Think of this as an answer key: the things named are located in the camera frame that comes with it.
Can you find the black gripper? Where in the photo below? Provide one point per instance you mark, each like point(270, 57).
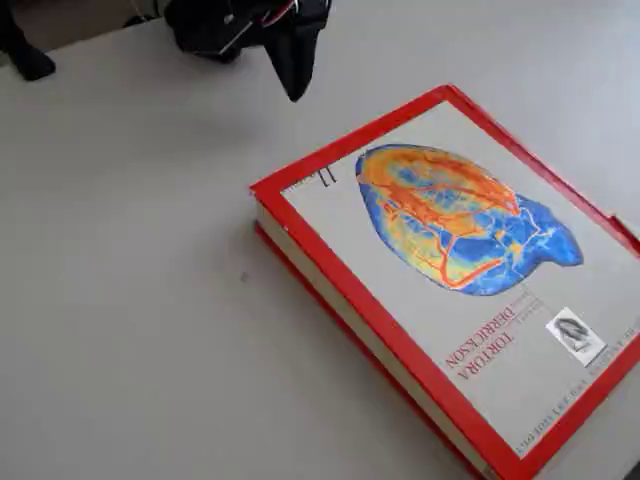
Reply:
point(294, 55)

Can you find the red anatomy textbook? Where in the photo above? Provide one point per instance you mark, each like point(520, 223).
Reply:
point(410, 280)

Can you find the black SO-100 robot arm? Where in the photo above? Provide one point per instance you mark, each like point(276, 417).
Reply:
point(200, 30)

